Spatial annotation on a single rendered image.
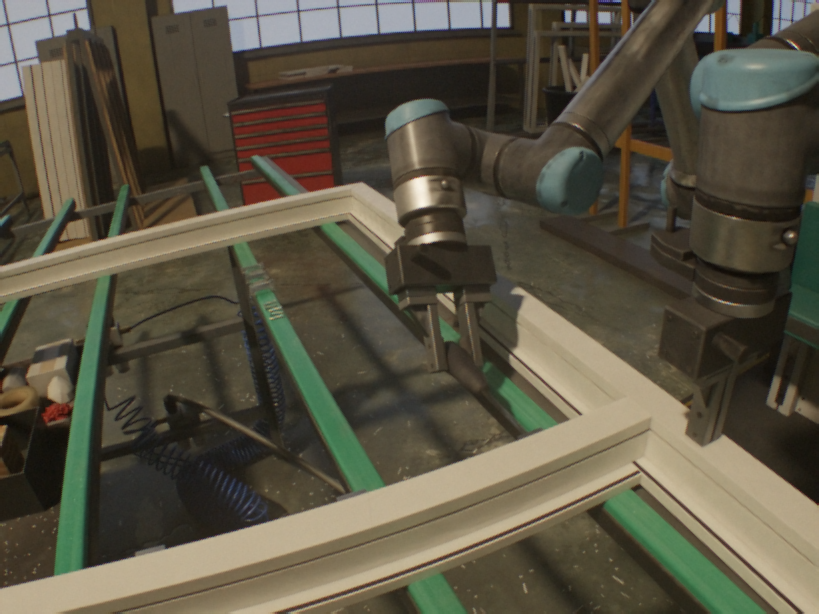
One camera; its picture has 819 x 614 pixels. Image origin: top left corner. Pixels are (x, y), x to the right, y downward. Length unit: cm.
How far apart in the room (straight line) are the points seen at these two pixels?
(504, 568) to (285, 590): 116
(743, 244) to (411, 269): 39
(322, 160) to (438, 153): 336
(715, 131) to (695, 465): 32
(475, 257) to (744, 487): 42
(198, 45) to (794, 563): 747
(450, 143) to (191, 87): 689
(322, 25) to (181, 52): 203
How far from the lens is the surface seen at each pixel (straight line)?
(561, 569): 165
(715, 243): 47
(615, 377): 67
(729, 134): 45
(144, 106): 767
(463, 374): 67
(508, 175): 78
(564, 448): 57
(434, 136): 76
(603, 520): 63
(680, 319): 49
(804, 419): 180
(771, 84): 44
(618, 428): 60
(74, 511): 73
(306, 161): 410
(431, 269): 70
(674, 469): 62
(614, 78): 85
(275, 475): 199
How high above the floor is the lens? 130
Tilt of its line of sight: 27 degrees down
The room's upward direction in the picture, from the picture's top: 5 degrees counter-clockwise
